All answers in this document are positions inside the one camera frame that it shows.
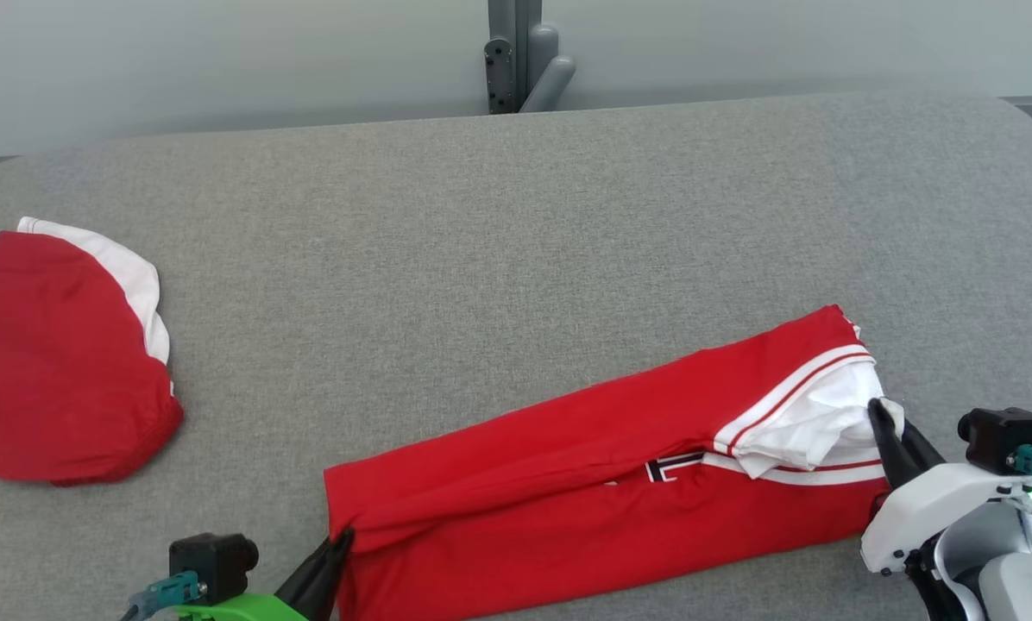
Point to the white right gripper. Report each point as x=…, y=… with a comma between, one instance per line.
x=939, y=509

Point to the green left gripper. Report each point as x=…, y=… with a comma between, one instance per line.
x=240, y=608

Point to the red white sports jersey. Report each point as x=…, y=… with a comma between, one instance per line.
x=585, y=492

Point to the red shorts with white stripe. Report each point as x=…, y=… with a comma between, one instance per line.
x=59, y=371

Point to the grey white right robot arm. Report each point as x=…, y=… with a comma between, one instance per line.
x=999, y=561

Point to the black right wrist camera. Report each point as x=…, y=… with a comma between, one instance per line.
x=1003, y=438

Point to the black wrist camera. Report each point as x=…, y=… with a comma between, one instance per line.
x=214, y=561
x=1003, y=438

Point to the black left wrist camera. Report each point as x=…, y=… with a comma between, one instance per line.
x=214, y=561

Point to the grey metal upright post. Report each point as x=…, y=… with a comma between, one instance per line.
x=520, y=60

